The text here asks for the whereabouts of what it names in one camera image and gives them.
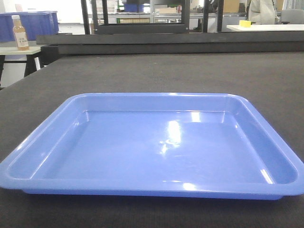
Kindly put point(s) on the person in beige jacket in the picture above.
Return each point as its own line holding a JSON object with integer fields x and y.
{"x": 263, "y": 12}

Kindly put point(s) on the yellow box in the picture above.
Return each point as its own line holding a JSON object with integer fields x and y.
{"x": 245, "y": 23}

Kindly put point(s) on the orange drink bottle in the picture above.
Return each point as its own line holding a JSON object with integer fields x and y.
{"x": 20, "y": 33}

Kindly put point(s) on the white side table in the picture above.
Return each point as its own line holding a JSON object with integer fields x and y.
{"x": 16, "y": 64}

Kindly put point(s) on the black conveyor rail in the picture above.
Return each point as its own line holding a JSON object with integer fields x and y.
{"x": 191, "y": 43}

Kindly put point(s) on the large blue crate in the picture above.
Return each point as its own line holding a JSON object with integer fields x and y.
{"x": 35, "y": 23}

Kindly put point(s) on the black metal frame cart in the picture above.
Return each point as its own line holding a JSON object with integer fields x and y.
{"x": 149, "y": 28}

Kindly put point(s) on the blue plastic tray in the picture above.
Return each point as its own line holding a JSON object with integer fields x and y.
{"x": 155, "y": 144}

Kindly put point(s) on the white background table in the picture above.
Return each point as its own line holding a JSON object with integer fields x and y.
{"x": 258, "y": 28}

